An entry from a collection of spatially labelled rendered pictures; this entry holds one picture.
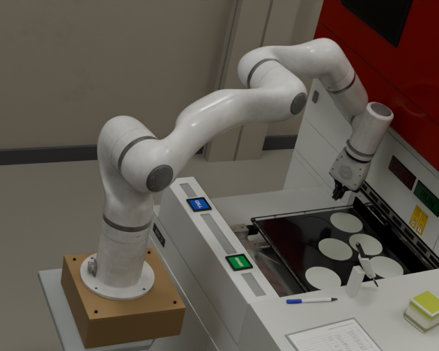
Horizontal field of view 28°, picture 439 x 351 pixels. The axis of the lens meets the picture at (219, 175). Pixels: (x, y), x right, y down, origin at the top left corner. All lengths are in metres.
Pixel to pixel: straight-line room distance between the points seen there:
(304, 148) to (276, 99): 0.97
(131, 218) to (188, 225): 0.39
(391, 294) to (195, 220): 0.57
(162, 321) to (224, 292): 0.20
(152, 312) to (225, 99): 0.55
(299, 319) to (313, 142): 0.96
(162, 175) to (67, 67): 2.16
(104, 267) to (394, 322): 0.74
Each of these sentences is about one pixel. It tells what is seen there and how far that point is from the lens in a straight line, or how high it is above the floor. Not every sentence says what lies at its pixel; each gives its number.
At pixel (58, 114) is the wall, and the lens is 4.19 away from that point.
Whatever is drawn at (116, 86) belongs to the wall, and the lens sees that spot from 4.19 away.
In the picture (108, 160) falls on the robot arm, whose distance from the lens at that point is 2.07.
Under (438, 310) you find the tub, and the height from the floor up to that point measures 1.03.
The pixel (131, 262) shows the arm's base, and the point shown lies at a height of 1.01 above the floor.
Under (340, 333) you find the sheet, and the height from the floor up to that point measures 0.97.
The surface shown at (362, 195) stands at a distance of 2.77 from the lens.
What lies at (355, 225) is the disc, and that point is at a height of 0.90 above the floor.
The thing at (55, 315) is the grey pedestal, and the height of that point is 0.82.
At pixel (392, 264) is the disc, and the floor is 0.90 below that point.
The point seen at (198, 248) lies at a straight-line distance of 2.40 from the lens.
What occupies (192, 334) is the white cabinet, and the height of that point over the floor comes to 0.66.
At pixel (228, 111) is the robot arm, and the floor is 1.39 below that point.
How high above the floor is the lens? 2.37
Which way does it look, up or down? 32 degrees down
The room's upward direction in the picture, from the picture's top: 13 degrees clockwise
